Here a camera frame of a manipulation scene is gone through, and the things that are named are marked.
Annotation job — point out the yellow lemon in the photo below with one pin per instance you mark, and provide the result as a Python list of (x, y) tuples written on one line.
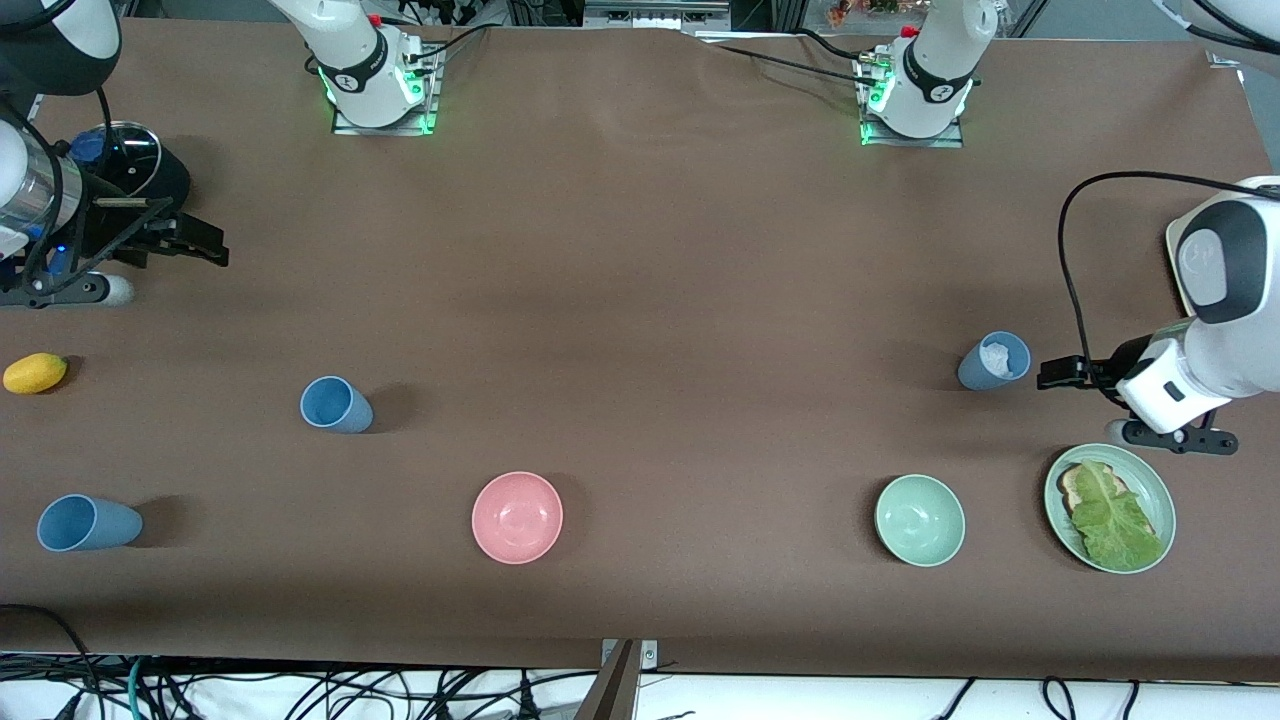
[(35, 373)]

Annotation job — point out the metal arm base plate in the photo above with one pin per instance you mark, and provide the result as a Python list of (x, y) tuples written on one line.
[(915, 143), (385, 130)]

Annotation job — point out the toast bread slice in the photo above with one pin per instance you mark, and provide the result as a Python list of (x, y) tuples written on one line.
[(1070, 488)]

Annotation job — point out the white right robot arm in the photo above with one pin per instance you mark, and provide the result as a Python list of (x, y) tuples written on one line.
[(360, 60)]

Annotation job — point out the white paper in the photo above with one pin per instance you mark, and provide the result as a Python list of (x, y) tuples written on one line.
[(997, 358)]

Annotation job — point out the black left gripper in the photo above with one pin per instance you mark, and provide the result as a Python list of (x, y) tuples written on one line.
[(1124, 366)]

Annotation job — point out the green lettuce leaf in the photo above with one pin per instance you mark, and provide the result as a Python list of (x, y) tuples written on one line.
[(1115, 520)]

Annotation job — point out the colourful background object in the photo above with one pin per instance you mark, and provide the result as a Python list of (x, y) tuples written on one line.
[(860, 10)]

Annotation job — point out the brown table cover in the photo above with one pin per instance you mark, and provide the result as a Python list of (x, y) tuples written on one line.
[(640, 280)]

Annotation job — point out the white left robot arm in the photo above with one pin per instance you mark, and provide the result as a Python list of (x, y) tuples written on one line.
[(1230, 340)]

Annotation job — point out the pink bowl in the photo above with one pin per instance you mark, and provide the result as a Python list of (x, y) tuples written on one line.
[(517, 517)]

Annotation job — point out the dark metal bar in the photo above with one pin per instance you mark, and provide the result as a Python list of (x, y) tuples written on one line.
[(610, 690)]

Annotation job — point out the green plate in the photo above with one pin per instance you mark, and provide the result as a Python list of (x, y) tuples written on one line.
[(1155, 490)]

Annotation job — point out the blue cup with white paper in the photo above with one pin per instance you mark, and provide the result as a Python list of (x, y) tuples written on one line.
[(972, 372)]

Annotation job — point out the grey metal box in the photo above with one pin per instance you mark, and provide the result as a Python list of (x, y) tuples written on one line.
[(655, 12)]

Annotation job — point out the glass lid with blue knob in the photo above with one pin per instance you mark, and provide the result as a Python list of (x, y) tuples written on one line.
[(135, 160)]

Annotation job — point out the silver metal bracket plate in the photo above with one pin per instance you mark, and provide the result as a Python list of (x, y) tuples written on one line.
[(650, 655)]

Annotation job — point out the green bowl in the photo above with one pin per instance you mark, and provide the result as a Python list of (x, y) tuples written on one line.
[(920, 520)]

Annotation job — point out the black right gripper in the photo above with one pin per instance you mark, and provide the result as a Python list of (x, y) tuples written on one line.
[(112, 228)]

